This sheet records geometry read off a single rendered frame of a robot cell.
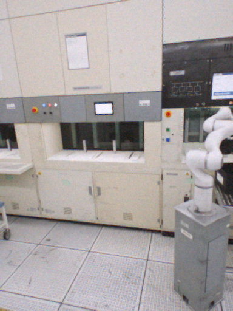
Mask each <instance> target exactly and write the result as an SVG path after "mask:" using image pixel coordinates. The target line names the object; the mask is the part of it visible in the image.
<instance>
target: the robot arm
mask: <svg viewBox="0 0 233 311"><path fill-rule="evenodd" d="M203 129H204V130H205V132H207V133H210V134H209V135H208V136H207V138H206V141H205V148H206V150H207V151H199V150H192V151H189V152H188V153H187V154H186V158H185V161H186V165H187V167H188V168H189V169H190V170H191V171H192V174H193V175H194V198H193V202H191V203H190V204H189V206H188V209H189V211H190V212H191V213H192V214H196V215H198V216H213V215H215V214H217V208H216V207H214V206H213V205H212V192H213V182H214V180H213V177H212V176H210V175H209V174H207V173H206V172H205V171H204V170H202V169H208V170H219V169H221V168H222V166H223V156H222V153H221V151H220V144H221V141H222V140H223V139H226V138H228V137H230V136H232V135H233V117H232V112H231V111H230V109H229V108H228V107H226V106H223V107H221V109H220V110H219V112H218V113H216V114H215V115H214V116H212V117H211V118H208V119H207V120H206V121H205V122H204V124H203Z"/></svg>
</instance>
